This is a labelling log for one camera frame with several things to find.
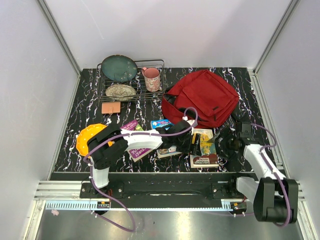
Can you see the beige patterned plate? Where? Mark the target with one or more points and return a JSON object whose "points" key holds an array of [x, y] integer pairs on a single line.
{"points": [[120, 92]]}

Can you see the dark wire dish rack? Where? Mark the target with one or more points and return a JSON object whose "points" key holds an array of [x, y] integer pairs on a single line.
{"points": [[137, 83]]}

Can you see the pink leather wallet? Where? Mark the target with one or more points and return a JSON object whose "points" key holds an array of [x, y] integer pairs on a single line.
{"points": [[111, 107]]}

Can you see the teal round plate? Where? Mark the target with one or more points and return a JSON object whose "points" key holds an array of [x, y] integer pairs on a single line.
{"points": [[119, 68]]}

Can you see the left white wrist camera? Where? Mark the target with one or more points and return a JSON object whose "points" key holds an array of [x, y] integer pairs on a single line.
{"points": [[193, 123]]}

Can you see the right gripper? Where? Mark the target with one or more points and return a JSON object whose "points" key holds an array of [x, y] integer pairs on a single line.
{"points": [[213, 139]]}

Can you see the orange yellow plate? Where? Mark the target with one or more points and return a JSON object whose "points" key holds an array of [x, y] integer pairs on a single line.
{"points": [[85, 135]]}

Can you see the yellow illustrated book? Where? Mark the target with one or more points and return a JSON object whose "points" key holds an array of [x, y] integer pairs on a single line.
{"points": [[207, 158]]}

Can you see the aluminium frame rail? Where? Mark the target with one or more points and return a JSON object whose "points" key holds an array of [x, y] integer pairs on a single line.
{"points": [[77, 195]]}

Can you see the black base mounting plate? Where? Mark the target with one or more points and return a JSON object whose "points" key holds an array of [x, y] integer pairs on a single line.
{"points": [[209, 185]]}

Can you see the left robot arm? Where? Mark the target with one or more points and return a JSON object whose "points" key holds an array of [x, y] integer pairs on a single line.
{"points": [[108, 145]]}

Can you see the pink patterned mug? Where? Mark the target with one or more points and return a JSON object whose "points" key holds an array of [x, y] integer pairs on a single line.
{"points": [[152, 78]]}

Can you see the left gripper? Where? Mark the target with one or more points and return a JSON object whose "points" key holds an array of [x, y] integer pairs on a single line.
{"points": [[194, 148]]}

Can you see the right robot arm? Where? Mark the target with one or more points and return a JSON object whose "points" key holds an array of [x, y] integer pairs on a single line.
{"points": [[273, 195]]}

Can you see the red student backpack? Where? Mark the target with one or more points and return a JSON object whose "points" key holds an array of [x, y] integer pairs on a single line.
{"points": [[209, 94]]}

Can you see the blue cartoon book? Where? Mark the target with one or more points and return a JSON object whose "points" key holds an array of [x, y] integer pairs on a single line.
{"points": [[167, 149]]}

